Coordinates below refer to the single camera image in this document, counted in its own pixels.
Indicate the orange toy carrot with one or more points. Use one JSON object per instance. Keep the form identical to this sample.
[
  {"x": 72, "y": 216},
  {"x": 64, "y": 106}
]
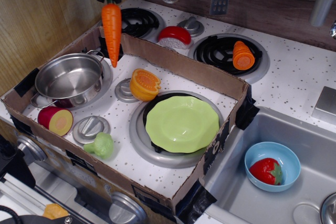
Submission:
[{"x": 112, "y": 25}]

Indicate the green plastic plate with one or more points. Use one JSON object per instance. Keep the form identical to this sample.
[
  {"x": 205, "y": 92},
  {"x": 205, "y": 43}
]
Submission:
[{"x": 181, "y": 124}]

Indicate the orange toy carrot slice piece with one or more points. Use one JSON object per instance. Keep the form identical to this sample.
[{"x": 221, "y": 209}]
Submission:
[{"x": 243, "y": 58}]

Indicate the black burner under plate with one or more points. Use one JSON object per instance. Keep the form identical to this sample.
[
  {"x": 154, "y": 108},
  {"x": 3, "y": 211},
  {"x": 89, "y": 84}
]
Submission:
[{"x": 157, "y": 119}]

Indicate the black burner coil back left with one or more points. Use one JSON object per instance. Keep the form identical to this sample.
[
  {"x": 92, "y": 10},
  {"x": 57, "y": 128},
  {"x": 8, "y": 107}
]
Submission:
[{"x": 138, "y": 22}]

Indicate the red white toy sushi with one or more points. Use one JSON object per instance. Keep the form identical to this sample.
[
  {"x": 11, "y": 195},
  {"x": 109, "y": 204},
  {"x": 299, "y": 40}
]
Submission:
[{"x": 175, "y": 37}]

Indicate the silver stove knob back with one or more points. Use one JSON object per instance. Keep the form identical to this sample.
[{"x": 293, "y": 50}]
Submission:
[{"x": 193, "y": 26}]

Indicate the silver stove knob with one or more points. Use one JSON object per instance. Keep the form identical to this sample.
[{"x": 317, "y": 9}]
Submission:
[
  {"x": 86, "y": 130},
  {"x": 123, "y": 92},
  {"x": 193, "y": 26}
]

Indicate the stainless steel pot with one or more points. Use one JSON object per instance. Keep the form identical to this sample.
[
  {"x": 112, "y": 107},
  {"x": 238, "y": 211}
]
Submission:
[{"x": 69, "y": 81}]

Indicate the silver stove knob middle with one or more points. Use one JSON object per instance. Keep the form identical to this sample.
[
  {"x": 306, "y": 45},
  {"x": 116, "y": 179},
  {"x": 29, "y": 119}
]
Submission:
[{"x": 123, "y": 92}]

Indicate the orange toy pumpkin half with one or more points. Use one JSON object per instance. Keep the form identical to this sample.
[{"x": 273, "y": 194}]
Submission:
[{"x": 144, "y": 85}]

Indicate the red yellow toy fruit half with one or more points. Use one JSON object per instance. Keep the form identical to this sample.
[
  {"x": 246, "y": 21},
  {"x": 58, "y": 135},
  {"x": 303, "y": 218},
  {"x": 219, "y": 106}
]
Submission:
[{"x": 57, "y": 120}]

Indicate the silver stove knob front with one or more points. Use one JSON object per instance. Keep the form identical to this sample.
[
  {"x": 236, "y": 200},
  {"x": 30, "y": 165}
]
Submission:
[{"x": 86, "y": 130}]

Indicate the green toy broccoli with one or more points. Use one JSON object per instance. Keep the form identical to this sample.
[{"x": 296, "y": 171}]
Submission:
[{"x": 102, "y": 145}]

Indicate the cardboard fence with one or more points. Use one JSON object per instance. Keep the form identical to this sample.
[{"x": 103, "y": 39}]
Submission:
[{"x": 191, "y": 199}]

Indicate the silver oven knob left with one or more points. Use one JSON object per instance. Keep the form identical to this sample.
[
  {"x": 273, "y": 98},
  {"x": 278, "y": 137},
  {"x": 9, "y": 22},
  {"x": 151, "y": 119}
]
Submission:
[{"x": 32, "y": 152}]

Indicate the silver oven knob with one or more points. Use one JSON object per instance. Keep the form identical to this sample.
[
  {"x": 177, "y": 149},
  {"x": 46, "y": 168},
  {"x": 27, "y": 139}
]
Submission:
[
  {"x": 32, "y": 152},
  {"x": 124, "y": 210}
]

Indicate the silver oven knob right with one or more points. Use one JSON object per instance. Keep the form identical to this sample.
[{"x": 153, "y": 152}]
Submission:
[{"x": 124, "y": 210}]

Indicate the grey faucet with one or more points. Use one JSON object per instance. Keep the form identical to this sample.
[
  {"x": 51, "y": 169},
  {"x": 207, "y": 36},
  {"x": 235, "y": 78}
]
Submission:
[{"x": 320, "y": 11}]

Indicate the yellow toy piece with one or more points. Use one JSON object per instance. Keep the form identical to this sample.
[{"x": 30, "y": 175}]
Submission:
[{"x": 54, "y": 211}]

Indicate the red toy strawberry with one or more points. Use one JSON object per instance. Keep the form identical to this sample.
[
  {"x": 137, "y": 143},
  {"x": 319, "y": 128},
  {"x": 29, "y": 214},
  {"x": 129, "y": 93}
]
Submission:
[{"x": 268, "y": 171}]

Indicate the blue plastic bowl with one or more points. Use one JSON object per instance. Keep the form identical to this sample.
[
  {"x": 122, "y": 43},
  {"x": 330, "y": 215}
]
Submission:
[{"x": 286, "y": 158}]

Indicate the silver sink basin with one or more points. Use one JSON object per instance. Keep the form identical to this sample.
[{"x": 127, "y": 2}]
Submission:
[{"x": 311, "y": 199}]

